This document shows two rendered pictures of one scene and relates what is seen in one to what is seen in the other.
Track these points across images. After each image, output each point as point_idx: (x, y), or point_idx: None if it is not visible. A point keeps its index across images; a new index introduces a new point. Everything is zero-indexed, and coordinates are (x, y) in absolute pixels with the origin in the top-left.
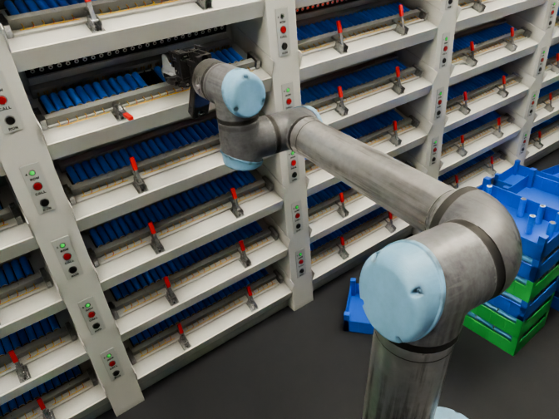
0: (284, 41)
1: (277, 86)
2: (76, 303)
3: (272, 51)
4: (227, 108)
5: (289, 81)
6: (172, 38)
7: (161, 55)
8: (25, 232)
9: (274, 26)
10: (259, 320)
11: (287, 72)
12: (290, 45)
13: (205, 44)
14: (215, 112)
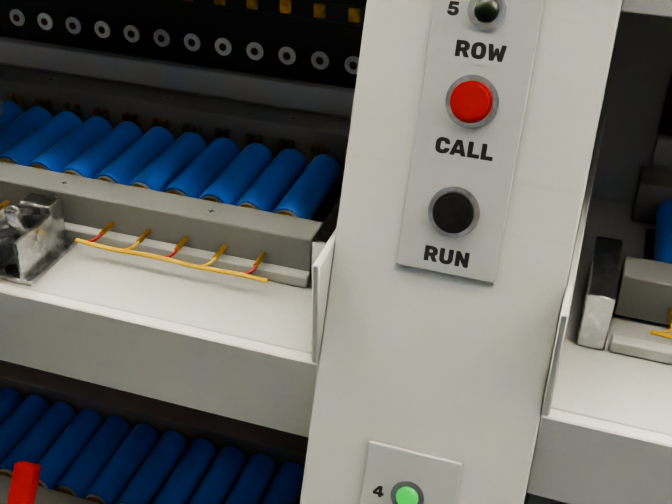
0: (464, 187)
1: (339, 437)
2: None
3: (355, 211)
4: None
5: (434, 453)
6: (118, 30)
7: (55, 77)
8: None
9: (409, 55)
10: None
11: (436, 390)
12: (510, 229)
13: (251, 108)
14: (210, 415)
